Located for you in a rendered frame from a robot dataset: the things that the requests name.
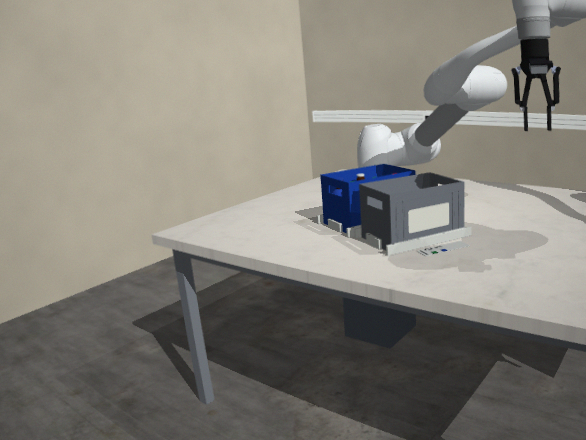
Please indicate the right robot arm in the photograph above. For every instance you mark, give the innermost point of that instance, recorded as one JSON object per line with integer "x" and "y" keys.
{"x": 445, "y": 86}

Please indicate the white paper pick list strip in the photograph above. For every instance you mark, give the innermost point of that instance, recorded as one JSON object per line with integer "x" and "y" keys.
{"x": 442, "y": 248}

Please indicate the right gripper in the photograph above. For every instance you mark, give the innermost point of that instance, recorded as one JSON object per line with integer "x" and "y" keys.
{"x": 535, "y": 48}

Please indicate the blue crate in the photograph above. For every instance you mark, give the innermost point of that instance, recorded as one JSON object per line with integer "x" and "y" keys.
{"x": 346, "y": 209}

